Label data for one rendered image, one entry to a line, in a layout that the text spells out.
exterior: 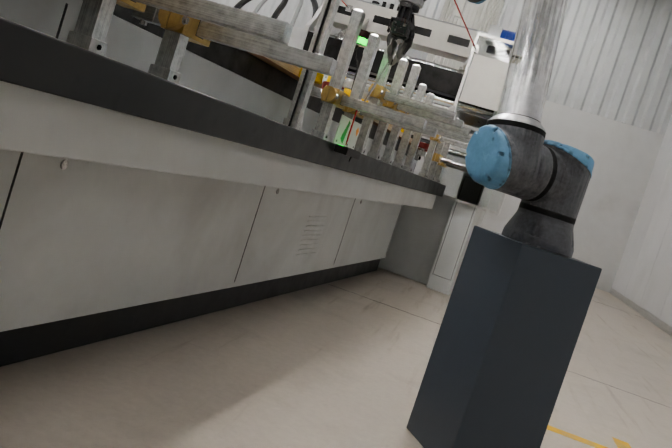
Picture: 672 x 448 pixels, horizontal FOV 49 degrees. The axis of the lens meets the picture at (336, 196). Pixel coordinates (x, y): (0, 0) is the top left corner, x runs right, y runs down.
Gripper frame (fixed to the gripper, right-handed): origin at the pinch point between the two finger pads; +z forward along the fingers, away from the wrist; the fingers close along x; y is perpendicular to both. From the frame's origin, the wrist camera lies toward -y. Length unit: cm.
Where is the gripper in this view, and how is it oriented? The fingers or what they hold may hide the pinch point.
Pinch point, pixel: (392, 62)
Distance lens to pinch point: 264.2
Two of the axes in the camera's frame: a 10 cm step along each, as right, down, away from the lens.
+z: -3.1, 9.5, 0.5
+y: -2.8, -0.4, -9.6
